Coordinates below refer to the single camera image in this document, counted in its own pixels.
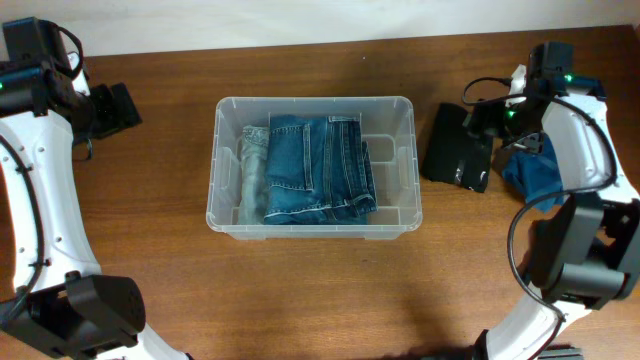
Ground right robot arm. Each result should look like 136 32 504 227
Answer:
463 42 639 359

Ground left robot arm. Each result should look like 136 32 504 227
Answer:
1 17 181 359

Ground clear plastic storage bin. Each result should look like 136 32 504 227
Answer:
205 96 423 240

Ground right black camera cable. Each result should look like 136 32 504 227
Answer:
460 75 619 360

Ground left black camera cable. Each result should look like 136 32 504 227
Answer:
0 22 94 326

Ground blue taped shirt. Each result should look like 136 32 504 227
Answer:
501 135 563 204

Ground dark blue jeans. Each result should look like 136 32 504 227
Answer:
264 115 378 225

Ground black taped shirt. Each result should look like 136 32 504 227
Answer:
420 103 493 193

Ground black camera cable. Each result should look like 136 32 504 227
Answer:
460 75 619 360
0 22 94 326

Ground light blue jeans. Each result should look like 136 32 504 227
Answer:
238 126 269 225

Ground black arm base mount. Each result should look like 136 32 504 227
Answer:
537 347 585 360

